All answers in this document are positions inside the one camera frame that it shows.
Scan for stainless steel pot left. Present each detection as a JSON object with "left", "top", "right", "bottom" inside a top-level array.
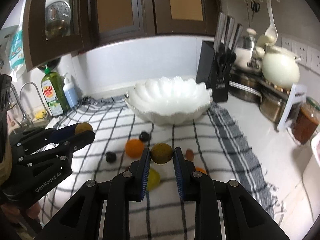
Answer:
[{"left": 229, "top": 71, "right": 263, "bottom": 105}]

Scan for orange mandarin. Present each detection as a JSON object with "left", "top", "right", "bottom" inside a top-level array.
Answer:
[
  {"left": 195, "top": 166, "right": 207, "bottom": 174},
  {"left": 125, "top": 139, "right": 145, "bottom": 159}
]

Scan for black kitchen scissors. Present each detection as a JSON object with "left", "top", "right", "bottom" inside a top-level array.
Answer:
[{"left": 251, "top": 1, "right": 260, "bottom": 21}]

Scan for reddish brown date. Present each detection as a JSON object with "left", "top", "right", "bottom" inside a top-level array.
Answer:
[{"left": 185, "top": 148, "right": 194, "bottom": 161}]

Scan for chrome kitchen faucet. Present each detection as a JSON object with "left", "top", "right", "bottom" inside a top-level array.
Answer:
[{"left": 9, "top": 84, "right": 32, "bottom": 127}]

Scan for steel knife handle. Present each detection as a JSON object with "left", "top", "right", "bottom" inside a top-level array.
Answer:
[
  {"left": 213, "top": 12, "right": 226, "bottom": 53},
  {"left": 223, "top": 16, "right": 235, "bottom": 53},
  {"left": 231, "top": 23, "right": 243, "bottom": 53}
]

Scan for wall power sockets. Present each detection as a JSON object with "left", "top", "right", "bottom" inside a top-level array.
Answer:
[{"left": 281, "top": 37, "right": 320, "bottom": 75}]

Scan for white enamel pot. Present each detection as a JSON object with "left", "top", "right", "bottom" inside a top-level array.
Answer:
[{"left": 234, "top": 28, "right": 265, "bottom": 75}]

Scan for steel knife handle left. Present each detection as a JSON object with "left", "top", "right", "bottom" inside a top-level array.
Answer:
[{"left": 213, "top": 12, "right": 226, "bottom": 53}]

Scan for white plastic container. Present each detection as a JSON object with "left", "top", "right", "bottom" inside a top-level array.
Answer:
[{"left": 303, "top": 133, "right": 320, "bottom": 222}]

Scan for brown longan front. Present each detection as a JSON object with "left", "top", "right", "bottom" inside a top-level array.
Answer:
[{"left": 74, "top": 122, "right": 93, "bottom": 134}]

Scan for steel knife handle right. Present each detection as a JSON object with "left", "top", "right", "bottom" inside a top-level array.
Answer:
[{"left": 231, "top": 23, "right": 243, "bottom": 53}]

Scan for stainless steel pot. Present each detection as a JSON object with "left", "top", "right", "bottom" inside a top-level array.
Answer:
[
  {"left": 229, "top": 71, "right": 263, "bottom": 105},
  {"left": 259, "top": 90, "right": 286, "bottom": 124}
]

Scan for hanging black frying pan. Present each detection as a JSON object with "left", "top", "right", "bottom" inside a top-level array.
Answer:
[{"left": 38, "top": 57, "right": 61, "bottom": 72}]

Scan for brown sauce glass jar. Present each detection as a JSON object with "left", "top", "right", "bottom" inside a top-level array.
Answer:
[{"left": 292, "top": 96, "right": 319, "bottom": 145}]

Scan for stainless steel pot lower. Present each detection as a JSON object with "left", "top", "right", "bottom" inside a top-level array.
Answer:
[{"left": 259, "top": 90, "right": 286, "bottom": 124}]

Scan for green apple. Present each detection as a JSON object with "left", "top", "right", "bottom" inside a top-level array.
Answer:
[{"left": 146, "top": 168, "right": 161, "bottom": 191}]

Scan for yellow sponge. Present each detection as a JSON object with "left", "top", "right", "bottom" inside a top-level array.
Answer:
[{"left": 34, "top": 109, "right": 48, "bottom": 120}]

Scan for white ladle spoon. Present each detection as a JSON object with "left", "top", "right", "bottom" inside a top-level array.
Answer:
[{"left": 265, "top": 0, "right": 278, "bottom": 45}]

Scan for cream ceramic kettle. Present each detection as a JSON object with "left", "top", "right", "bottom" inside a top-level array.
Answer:
[{"left": 256, "top": 35, "right": 300, "bottom": 90}]

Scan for blue pump soap bottle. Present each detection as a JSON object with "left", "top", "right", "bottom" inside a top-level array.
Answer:
[{"left": 62, "top": 73, "right": 79, "bottom": 108}]

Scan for person's left hand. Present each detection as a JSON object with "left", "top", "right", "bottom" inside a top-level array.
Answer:
[{"left": 1, "top": 202, "right": 41, "bottom": 224}]

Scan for dark plum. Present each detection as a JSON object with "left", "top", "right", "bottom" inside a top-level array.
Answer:
[
  {"left": 138, "top": 131, "right": 150, "bottom": 142},
  {"left": 105, "top": 151, "right": 117, "bottom": 163}
]

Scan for green dish soap bottle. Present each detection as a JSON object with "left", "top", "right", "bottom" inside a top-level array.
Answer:
[{"left": 41, "top": 66, "right": 70, "bottom": 117}]

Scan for dark plum top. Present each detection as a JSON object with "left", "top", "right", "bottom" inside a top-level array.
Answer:
[{"left": 138, "top": 131, "right": 150, "bottom": 142}]

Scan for hanging plastic bag pack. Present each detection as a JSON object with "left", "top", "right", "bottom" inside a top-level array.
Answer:
[{"left": 9, "top": 30, "right": 26, "bottom": 82}]

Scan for black white checkered cloth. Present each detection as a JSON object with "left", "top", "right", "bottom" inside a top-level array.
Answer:
[{"left": 40, "top": 98, "right": 276, "bottom": 239}]

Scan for brown longan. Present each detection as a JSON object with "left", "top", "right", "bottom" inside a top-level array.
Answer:
[
  {"left": 74, "top": 122, "right": 93, "bottom": 134},
  {"left": 151, "top": 143, "right": 173, "bottom": 165}
]

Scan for white scalloped ceramic bowl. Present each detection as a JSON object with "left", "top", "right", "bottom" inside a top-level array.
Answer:
[{"left": 124, "top": 76, "right": 213, "bottom": 126}]

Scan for steel knife handle middle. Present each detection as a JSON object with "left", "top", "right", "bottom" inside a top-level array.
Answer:
[{"left": 223, "top": 16, "right": 235, "bottom": 53}]

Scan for black knife block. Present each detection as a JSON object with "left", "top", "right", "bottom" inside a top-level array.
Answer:
[{"left": 196, "top": 41, "right": 236, "bottom": 103}]

